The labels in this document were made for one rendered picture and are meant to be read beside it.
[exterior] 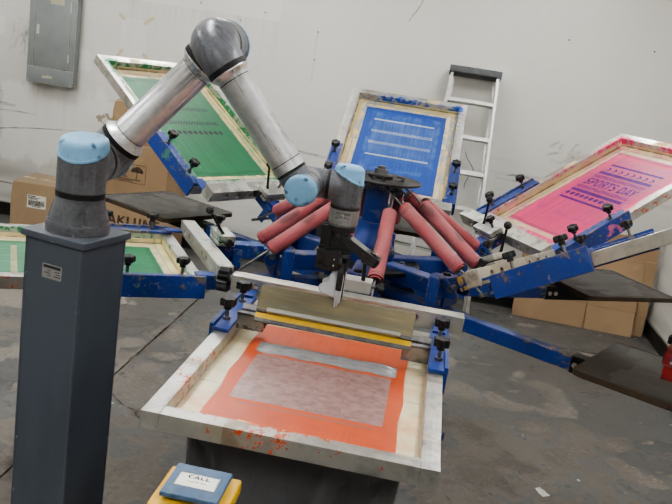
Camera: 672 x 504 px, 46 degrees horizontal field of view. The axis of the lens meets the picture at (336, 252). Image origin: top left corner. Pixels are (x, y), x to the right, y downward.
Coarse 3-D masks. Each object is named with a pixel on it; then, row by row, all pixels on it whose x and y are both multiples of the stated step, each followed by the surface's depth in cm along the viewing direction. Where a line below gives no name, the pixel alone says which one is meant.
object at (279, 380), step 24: (264, 336) 210; (288, 336) 213; (312, 336) 216; (240, 360) 192; (264, 360) 194; (288, 360) 197; (240, 384) 179; (264, 384) 180; (288, 384) 183; (312, 384) 185; (216, 408) 165; (240, 408) 167
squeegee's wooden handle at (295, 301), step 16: (272, 288) 205; (272, 304) 203; (288, 304) 203; (304, 304) 203; (320, 304) 203; (352, 304) 203; (368, 304) 203; (336, 320) 201; (352, 320) 201; (368, 320) 201; (384, 320) 201; (400, 320) 201; (400, 336) 199
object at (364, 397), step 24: (360, 360) 204; (384, 360) 206; (336, 384) 187; (360, 384) 189; (384, 384) 191; (312, 408) 172; (336, 408) 174; (360, 408) 176; (384, 408) 178; (312, 432) 161; (336, 432) 163; (360, 432) 165; (384, 432) 166
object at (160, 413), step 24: (216, 336) 195; (192, 360) 179; (168, 384) 165; (192, 384) 173; (432, 384) 186; (144, 408) 153; (168, 408) 154; (432, 408) 173; (168, 432) 153; (192, 432) 152; (216, 432) 151; (240, 432) 150; (264, 432) 151; (288, 432) 152; (432, 432) 162; (288, 456) 150; (312, 456) 149; (336, 456) 149; (360, 456) 148; (384, 456) 149; (408, 456) 150; (432, 456) 152; (408, 480) 148; (432, 480) 147
